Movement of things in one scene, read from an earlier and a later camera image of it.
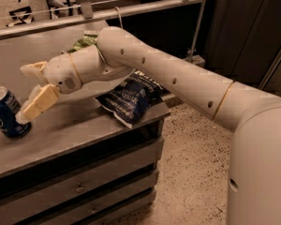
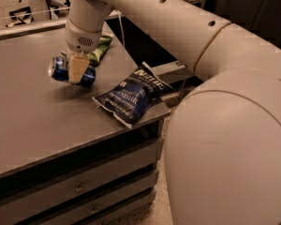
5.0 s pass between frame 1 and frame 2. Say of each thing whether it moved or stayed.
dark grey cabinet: stayed
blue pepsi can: moved
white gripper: moved
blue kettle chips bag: stayed
